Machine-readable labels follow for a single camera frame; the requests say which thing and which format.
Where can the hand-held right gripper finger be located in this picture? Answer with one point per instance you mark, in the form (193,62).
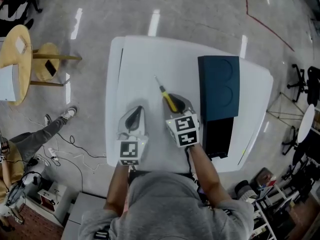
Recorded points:
(182,104)
(170,114)

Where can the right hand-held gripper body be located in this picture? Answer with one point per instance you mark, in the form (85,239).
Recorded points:
(186,139)

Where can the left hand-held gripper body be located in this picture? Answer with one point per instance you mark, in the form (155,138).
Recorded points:
(128,150)

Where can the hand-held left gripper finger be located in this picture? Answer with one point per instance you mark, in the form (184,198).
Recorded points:
(143,126)
(122,126)

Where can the dark green tool box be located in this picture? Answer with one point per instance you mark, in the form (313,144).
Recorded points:
(217,89)

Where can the person's left forearm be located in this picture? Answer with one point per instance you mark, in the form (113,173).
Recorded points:
(117,191)

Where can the person's right forearm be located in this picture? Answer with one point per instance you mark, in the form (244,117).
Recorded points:
(207,176)

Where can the white metal shelving rack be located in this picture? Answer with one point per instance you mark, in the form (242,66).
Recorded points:
(275,209)

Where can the person's grey shirt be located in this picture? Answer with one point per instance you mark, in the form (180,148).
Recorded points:
(165,204)

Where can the grey cabinet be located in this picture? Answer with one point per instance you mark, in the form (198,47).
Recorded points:
(85,209)

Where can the white power strip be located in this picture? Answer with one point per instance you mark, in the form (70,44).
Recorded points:
(53,154)

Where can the knitted black and white basket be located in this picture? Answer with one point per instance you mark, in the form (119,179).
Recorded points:
(246,191)

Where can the open bag with items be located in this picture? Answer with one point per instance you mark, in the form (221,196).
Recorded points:
(265,179)

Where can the black phone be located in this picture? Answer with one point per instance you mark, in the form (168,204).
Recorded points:
(51,68)

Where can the wooden stool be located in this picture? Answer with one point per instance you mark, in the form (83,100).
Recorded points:
(45,54)

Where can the round white table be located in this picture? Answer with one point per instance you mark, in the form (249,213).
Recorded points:
(307,124)

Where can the round wooden table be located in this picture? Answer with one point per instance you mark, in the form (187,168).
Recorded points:
(15,59)

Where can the small white card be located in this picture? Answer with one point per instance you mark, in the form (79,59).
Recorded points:
(21,44)

